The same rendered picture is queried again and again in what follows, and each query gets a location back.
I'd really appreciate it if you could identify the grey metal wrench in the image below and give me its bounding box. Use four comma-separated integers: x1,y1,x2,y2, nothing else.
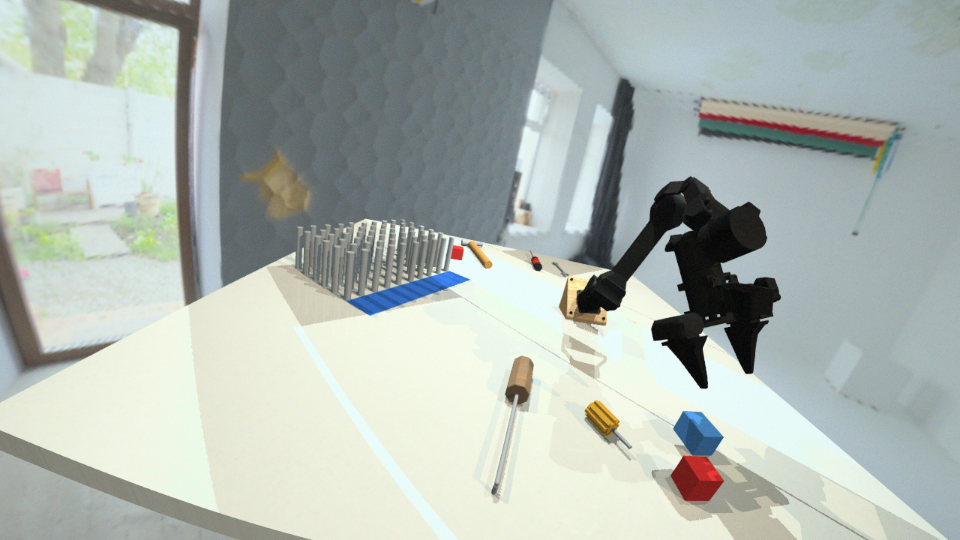
553,262,570,278

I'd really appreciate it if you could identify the hammer with wooden handle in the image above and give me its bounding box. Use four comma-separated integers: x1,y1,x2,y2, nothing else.
461,239,493,269

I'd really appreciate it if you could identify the blue block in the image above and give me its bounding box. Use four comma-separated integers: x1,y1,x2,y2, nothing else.
673,411,724,456

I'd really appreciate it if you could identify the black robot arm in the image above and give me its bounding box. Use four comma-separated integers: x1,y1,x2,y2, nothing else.
577,176,781,318

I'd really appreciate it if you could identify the blue tape strip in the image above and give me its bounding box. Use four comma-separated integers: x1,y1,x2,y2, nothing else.
347,271,470,316

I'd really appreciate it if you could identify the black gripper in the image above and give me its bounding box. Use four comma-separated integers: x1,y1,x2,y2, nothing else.
651,266,774,389

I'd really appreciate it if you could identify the yellow-handled screwdriver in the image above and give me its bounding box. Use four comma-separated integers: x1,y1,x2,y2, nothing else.
584,400,632,449

